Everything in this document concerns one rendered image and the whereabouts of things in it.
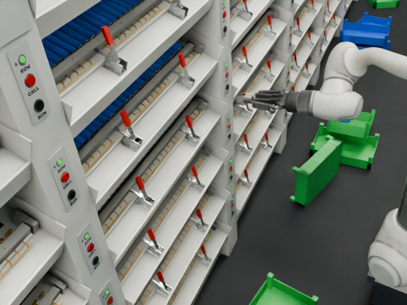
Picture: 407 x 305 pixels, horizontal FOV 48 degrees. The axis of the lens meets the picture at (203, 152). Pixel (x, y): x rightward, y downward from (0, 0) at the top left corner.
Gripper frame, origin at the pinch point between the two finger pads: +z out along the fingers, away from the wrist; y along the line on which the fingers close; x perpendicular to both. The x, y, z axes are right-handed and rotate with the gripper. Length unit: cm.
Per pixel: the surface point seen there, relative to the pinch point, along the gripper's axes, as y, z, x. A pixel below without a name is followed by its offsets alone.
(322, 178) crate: 23, -22, -55
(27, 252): -103, -3, 32
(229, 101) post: -20.5, -4.0, 11.6
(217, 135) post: -27.4, -1.2, 2.4
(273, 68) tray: 35.3, 1.3, -6.5
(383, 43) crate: 161, -29, -54
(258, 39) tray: 20.4, 0.4, 14.0
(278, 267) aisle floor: -25, -16, -63
